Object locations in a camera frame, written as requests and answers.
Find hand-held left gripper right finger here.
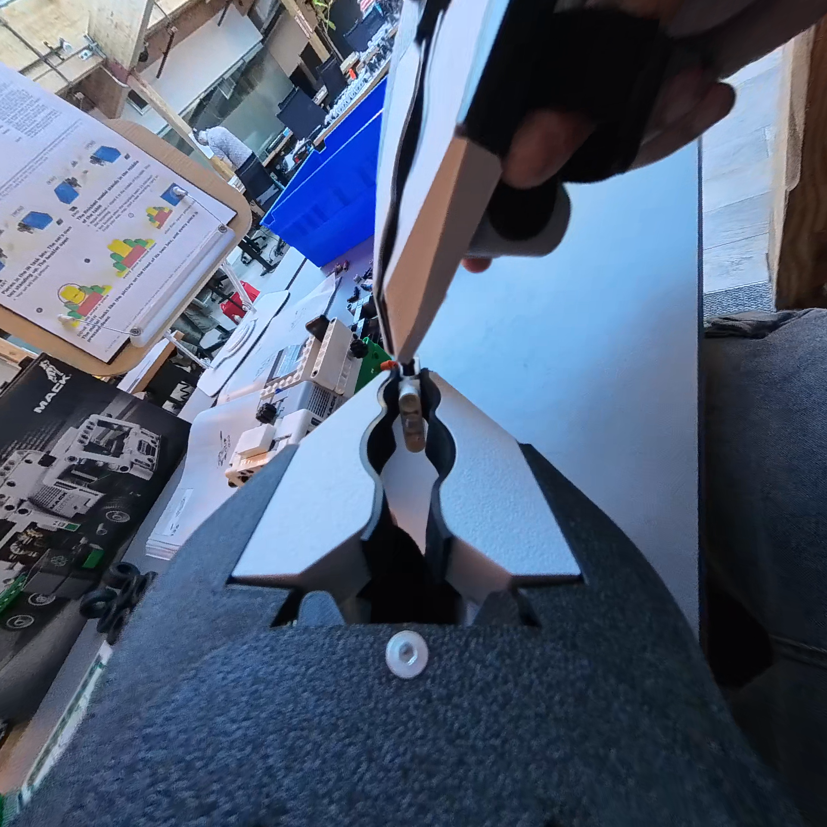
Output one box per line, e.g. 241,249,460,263
417,370,584,624

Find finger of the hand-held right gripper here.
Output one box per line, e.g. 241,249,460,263
383,0,513,361
373,0,427,311

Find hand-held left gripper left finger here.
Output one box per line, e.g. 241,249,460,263
229,370,398,624

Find white lego truck model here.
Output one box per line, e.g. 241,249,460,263
225,315,390,490

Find green lego plate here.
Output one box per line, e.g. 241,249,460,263
359,336,393,389

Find black lego tyres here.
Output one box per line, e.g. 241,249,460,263
79,563,157,646

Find black lego box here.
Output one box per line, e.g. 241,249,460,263
0,353,193,718

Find person's right hand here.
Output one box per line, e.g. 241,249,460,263
462,0,827,274

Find blue plastic bin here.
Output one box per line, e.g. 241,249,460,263
260,76,390,269

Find white paper booklet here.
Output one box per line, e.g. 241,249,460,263
143,386,305,563

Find black office chair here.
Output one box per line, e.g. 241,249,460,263
234,154,286,211

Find white rounded pad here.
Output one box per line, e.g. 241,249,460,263
196,289,293,399

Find wooden clipboard stand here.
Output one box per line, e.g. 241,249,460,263
0,118,254,379

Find printed instruction sheet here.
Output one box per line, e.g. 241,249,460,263
0,63,237,364

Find green-edged white booklet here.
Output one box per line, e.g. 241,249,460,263
0,640,114,827

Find wooden post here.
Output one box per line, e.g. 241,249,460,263
768,25,827,312

